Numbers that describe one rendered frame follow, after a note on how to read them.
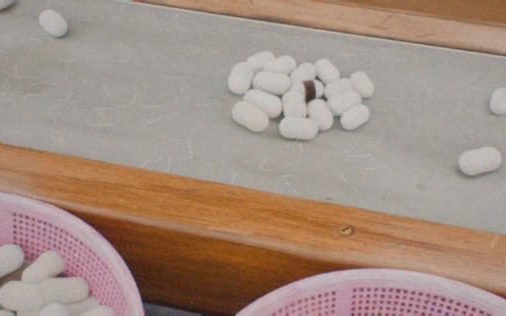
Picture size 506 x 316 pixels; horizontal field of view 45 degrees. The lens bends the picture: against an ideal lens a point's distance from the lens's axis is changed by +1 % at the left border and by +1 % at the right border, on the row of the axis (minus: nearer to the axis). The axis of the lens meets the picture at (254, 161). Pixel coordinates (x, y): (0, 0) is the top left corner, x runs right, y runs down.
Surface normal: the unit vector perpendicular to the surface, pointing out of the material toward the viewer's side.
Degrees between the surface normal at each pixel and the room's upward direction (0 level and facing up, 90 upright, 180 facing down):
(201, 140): 0
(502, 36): 45
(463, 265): 0
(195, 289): 90
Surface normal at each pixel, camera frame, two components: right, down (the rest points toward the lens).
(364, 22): -0.10, -0.10
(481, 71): 0.06, -0.77
